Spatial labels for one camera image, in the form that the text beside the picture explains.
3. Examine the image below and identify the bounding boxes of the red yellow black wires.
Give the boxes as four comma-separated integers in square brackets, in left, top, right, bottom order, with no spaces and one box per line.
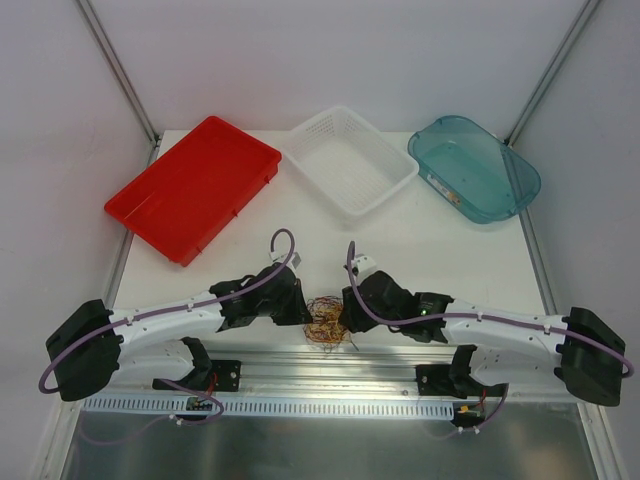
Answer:
[302,295,359,356]

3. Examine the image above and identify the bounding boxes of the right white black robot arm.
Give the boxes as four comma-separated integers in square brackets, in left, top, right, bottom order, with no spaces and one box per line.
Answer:
[339,271,631,407]

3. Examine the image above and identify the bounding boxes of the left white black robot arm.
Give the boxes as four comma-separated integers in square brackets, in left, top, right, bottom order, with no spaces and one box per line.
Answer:
[38,262,312,402]

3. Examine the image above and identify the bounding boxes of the white perforated plastic basket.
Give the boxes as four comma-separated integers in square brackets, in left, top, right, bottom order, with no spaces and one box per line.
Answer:
[279,106,419,231]

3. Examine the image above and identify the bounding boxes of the red plastic tray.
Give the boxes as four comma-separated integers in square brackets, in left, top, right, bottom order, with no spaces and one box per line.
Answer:
[104,116,282,267]

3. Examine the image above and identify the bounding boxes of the teal translucent plastic bin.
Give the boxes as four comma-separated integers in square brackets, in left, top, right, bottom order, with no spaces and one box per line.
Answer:
[407,115,541,224]

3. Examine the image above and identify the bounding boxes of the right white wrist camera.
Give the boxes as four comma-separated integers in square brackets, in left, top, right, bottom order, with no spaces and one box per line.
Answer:
[351,254,377,279]

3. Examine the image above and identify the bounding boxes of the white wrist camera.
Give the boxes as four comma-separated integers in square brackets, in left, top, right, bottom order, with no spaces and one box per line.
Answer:
[351,254,377,279]
[269,251,301,272]

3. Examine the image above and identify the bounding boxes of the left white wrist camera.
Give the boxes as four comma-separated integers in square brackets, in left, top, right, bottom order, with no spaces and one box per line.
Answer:
[269,251,301,272]

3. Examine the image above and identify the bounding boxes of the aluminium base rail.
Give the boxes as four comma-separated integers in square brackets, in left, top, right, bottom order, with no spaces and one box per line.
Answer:
[107,340,577,402]

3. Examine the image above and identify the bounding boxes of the white slotted cable duct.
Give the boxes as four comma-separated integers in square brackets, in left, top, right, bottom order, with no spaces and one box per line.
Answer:
[84,393,454,421]

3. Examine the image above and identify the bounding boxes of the right aluminium frame post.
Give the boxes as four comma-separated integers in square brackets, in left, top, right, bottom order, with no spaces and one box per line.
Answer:
[503,0,603,146]

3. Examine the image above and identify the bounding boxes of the aluminium frame post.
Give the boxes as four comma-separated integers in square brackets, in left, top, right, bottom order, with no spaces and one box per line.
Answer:
[72,0,161,146]
[503,0,603,146]

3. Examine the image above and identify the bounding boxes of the left aluminium frame post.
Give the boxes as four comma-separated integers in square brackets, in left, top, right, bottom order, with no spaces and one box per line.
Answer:
[72,0,161,146]

